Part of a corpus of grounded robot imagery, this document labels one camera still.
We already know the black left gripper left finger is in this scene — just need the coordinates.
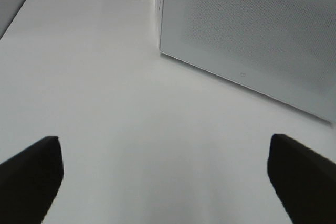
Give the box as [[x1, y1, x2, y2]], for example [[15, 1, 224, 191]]
[[1, 136, 64, 223]]

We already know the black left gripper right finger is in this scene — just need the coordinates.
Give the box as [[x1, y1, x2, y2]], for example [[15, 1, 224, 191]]
[[267, 134, 335, 223]]

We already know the white microwave door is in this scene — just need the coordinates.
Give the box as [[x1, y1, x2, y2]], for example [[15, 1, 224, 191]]
[[160, 0, 335, 122]]

